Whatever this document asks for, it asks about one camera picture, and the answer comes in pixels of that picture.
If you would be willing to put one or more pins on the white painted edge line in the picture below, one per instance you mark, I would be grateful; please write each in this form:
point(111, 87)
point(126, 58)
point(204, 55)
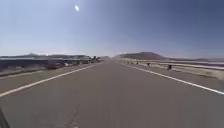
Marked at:
point(46, 80)
point(173, 79)

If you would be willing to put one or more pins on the long low building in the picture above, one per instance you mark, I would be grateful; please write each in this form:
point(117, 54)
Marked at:
point(36, 61)

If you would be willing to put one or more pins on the dry roadside verge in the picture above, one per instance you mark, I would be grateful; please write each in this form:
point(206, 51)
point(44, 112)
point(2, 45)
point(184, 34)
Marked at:
point(23, 70)

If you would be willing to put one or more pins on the grey asphalt road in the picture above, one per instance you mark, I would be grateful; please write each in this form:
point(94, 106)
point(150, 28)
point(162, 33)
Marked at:
point(110, 93)

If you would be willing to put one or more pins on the dry sandy roadside strip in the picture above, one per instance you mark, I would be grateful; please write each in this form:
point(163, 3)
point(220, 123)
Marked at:
point(196, 70)

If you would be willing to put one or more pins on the distant mountain ridge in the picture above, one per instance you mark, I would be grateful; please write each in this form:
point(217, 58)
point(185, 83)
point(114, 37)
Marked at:
point(36, 55)

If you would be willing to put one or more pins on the row of dark roadside posts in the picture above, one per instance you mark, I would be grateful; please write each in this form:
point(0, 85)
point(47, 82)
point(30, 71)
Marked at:
point(169, 67)

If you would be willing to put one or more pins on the brown hill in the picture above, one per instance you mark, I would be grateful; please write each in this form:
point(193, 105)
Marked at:
point(141, 56)

